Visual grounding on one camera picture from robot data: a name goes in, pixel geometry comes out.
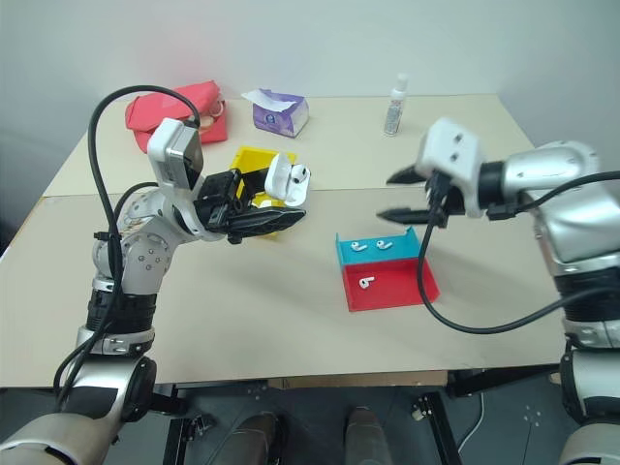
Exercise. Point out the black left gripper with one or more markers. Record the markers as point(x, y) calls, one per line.
point(215, 198)

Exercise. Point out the white earbud case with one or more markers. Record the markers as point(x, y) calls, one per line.
point(280, 181)

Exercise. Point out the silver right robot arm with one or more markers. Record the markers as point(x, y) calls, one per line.
point(557, 164)

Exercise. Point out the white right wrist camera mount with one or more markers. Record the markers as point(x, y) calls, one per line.
point(450, 145)

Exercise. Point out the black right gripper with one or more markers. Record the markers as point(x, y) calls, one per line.
point(443, 198)

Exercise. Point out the dark rounded shape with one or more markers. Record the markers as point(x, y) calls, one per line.
point(365, 436)
point(257, 438)

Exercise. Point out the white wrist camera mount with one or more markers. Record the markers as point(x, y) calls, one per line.
point(450, 145)
point(169, 145)

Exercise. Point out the teal and red tray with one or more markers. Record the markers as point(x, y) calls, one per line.
point(387, 286)

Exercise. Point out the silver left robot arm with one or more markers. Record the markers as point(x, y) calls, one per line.
point(145, 252)

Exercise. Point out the small white spray bottle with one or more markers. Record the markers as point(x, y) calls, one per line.
point(394, 109)

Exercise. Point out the red fabric pouch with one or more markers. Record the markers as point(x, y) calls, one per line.
point(164, 106)

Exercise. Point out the yellow plastic bin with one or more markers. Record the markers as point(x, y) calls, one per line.
point(257, 159)

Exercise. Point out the purple tissue pack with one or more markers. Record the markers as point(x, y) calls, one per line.
point(283, 116)

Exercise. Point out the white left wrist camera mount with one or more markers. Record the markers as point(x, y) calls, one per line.
point(169, 145)

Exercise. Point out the white earbud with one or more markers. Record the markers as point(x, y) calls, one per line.
point(366, 283)
point(359, 246)
point(383, 244)
point(301, 173)

